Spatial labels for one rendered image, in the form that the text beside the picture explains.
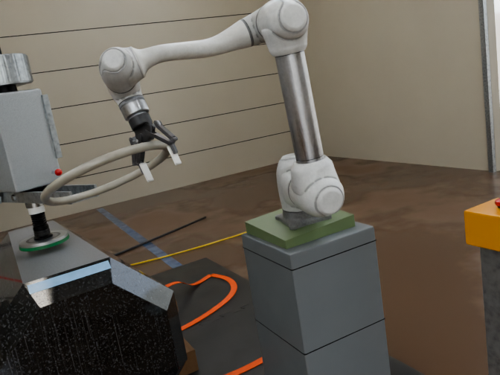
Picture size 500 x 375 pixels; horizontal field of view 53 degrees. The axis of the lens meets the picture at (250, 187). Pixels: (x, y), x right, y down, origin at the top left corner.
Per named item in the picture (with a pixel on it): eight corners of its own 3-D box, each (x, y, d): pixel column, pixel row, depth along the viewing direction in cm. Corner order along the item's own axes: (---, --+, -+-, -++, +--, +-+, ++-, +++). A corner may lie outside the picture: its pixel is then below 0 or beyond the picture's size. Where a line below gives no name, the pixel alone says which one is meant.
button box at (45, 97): (48, 158, 230) (33, 96, 224) (54, 157, 232) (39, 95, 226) (57, 158, 224) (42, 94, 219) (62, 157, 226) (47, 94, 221)
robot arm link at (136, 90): (118, 111, 176) (112, 100, 163) (100, 73, 177) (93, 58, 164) (146, 100, 178) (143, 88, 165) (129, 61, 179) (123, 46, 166)
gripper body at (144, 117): (153, 110, 172) (164, 134, 172) (137, 122, 177) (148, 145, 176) (139, 111, 166) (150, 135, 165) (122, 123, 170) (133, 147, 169)
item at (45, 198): (23, 219, 181) (19, 211, 181) (134, 184, 216) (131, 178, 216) (75, 167, 147) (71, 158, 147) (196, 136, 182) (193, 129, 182)
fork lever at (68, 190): (-8, 204, 237) (-11, 194, 236) (30, 193, 251) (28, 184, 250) (63, 207, 190) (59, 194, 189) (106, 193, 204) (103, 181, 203)
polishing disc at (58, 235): (72, 237, 228) (71, 234, 228) (22, 251, 218) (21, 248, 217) (62, 229, 246) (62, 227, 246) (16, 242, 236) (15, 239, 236)
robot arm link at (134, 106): (131, 108, 178) (138, 123, 177) (113, 109, 170) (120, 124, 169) (148, 95, 173) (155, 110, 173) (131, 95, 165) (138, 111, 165)
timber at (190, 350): (199, 370, 261) (195, 349, 259) (177, 379, 256) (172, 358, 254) (179, 347, 288) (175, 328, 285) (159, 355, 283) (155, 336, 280)
